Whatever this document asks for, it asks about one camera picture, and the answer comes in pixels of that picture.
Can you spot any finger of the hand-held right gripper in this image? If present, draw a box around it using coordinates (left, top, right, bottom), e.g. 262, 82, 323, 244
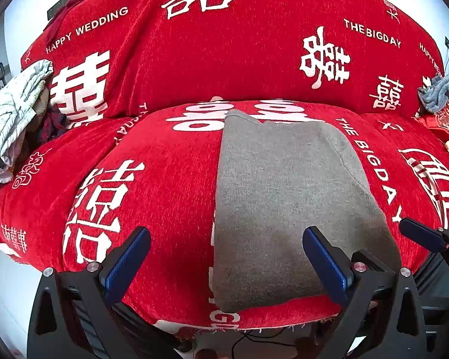
400, 217, 449, 254

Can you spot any blue grey towel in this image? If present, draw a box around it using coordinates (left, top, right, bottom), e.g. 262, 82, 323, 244
418, 73, 449, 115

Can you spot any red printed sofa cover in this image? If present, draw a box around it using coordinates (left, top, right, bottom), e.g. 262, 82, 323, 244
0, 0, 449, 341

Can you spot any grey knit sweater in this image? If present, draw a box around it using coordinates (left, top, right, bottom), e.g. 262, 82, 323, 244
212, 109, 402, 313

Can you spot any brown cloth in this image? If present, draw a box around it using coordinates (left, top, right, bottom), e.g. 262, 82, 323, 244
28, 88, 51, 131

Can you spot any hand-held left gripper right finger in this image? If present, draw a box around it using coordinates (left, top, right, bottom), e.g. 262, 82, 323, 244
302, 226, 429, 359

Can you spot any pale green white cloth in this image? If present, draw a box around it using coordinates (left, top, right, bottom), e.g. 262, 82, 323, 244
0, 60, 54, 186

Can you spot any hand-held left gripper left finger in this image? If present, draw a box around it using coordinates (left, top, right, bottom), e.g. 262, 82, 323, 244
27, 226, 151, 359

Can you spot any dark plaid cloth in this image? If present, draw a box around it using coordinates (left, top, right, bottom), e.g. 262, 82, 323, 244
35, 108, 69, 146

